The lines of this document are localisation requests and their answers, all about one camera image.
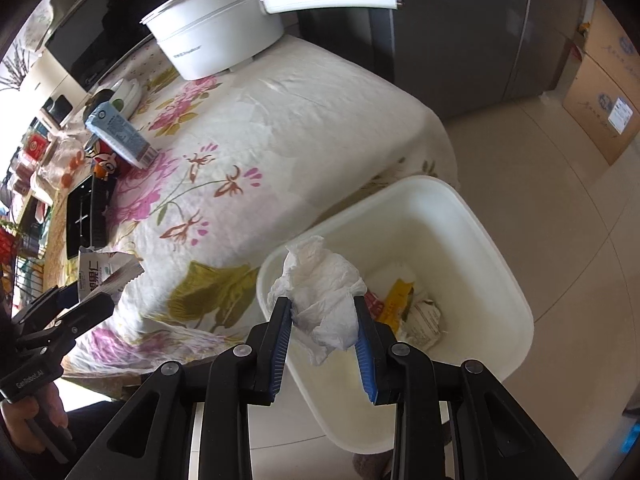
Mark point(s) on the white tissue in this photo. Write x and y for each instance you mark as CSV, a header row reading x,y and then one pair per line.
x,y
322,286

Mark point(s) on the cardboard box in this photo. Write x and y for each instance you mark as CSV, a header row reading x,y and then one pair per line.
x,y
604,95

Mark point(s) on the red cartoon drink can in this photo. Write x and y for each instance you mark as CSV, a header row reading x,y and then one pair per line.
x,y
106,163

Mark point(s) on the red crumpled package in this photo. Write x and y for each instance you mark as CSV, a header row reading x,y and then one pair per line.
x,y
374,304

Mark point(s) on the white plastic trash bin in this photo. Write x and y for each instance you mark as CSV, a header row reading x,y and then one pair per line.
x,y
466,302

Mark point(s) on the white pecan kernels bag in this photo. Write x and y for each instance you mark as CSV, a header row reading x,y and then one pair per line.
x,y
105,273

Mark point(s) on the blue milk carton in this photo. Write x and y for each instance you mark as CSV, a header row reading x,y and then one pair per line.
x,y
125,140

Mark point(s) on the black plastic food tray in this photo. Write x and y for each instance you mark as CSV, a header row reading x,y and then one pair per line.
x,y
86,208

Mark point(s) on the black microwave oven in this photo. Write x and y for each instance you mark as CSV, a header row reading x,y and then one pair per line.
x,y
88,37

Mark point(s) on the white ceramic plate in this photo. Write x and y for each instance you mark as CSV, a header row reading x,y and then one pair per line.
x,y
127,94

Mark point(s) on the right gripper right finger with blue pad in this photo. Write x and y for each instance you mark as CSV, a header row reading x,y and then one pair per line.
x,y
439,404

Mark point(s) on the white electric cooking pot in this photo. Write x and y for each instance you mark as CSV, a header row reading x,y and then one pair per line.
x,y
202,38

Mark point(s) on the red labelled box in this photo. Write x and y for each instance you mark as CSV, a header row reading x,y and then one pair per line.
x,y
35,146

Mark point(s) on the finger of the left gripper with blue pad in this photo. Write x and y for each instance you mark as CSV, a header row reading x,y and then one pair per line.
x,y
43,310
66,327

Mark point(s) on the floral tablecloth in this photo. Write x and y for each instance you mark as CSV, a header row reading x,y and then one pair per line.
x,y
246,160

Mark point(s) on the stainless steel refrigerator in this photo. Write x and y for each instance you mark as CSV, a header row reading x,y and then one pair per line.
x,y
454,55

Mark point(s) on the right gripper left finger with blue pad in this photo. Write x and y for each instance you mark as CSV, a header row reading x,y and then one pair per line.
x,y
151,436

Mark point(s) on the yellow sandwich cookie wrapper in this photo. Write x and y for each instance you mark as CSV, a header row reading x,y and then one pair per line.
x,y
396,303

